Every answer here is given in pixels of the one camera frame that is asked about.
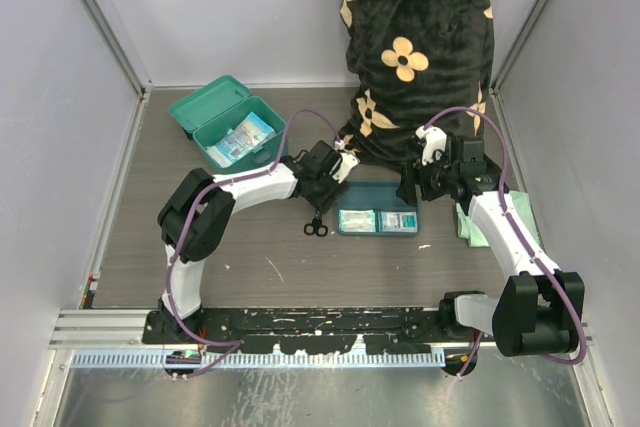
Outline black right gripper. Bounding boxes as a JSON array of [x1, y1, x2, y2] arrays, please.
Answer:
[[396, 148, 459, 206]]

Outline black handled scissors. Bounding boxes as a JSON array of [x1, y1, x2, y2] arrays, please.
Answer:
[[303, 210, 329, 238]]

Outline dark teal divided tray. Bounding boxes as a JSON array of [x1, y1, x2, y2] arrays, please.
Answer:
[[334, 181, 420, 237]]

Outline teal white sachet packet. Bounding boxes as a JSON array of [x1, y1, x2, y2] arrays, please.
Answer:
[[379, 211, 419, 234]]

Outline white gauze pad stack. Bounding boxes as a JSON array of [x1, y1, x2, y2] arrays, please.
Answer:
[[338, 209, 377, 233]]

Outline large blue cotton pack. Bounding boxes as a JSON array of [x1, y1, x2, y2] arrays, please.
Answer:
[[205, 112, 276, 168]]

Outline teal medicine kit box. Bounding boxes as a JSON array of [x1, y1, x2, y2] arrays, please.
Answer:
[[169, 75, 286, 174]]

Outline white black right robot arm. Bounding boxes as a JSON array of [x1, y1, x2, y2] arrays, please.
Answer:
[[397, 127, 586, 360]]

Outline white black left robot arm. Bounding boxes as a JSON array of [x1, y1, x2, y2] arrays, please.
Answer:
[[158, 141, 359, 343]]

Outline light green cloth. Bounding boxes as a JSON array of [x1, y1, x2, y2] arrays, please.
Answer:
[[453, 189, 541, 249]]

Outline black floral plush blanket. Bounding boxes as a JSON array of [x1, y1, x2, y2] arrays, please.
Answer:
[[340, 0, 495, 171]]

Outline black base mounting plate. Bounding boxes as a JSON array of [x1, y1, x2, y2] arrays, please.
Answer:
[[142, 304, 481, 356]]

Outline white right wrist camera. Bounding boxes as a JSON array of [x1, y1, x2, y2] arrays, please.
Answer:
[[415, 126, 448, 166]]

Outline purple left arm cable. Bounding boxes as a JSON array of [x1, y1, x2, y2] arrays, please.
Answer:
[[164, 109, 346, 378]]

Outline aluminium slotted rail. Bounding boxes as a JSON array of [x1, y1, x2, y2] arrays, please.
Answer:
[[49, 309, 446, 373]]

